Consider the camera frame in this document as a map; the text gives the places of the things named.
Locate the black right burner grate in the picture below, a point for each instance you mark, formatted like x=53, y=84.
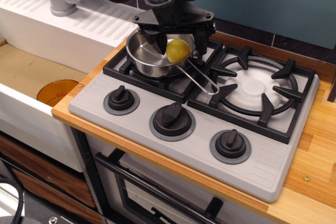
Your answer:
x=262, y=94

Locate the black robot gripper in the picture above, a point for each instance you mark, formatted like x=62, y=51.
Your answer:
x=175, y=17

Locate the right teal wall cabinet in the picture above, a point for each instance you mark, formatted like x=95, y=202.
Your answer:
x=311, y=21

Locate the black burner grate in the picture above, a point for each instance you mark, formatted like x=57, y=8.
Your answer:
x=262, y=94
x=177, y=88

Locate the black left burner grate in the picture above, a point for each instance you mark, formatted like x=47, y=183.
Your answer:
x=177, y=88

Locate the grey toy stove top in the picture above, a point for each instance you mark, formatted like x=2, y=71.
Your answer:
x=262, y=175

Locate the black middle stove knob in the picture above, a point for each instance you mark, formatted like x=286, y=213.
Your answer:
x=172, y=123

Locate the lower wooden drawer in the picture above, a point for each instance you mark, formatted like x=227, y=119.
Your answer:
x=47, y=192

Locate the oven door with black handle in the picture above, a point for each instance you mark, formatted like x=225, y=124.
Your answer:
x=153, y=204

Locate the yellow toy potato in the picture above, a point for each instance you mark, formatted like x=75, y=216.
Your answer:
x=177, y=50

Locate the black left stove knob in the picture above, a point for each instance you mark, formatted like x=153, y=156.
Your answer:
x=121, y=101

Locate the orange sink drain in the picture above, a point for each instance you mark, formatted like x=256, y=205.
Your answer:
x=55, y=91

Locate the upper wooden drawer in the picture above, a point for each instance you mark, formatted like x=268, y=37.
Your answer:
x=42, y=167

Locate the stainless steel pan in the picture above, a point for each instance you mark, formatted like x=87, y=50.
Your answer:
x=152, y=64

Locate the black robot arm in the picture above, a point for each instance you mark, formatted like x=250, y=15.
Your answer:
x=174, y=17

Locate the black right stove knob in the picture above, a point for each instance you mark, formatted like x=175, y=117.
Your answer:
x=230, y=147

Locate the wooden drawer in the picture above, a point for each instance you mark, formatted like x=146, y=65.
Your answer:
x=42, y=167
x=47, y=192

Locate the black stove knob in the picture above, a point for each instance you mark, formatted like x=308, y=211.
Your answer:
x=230, y=147
x=121, y=101
x=172, y=123

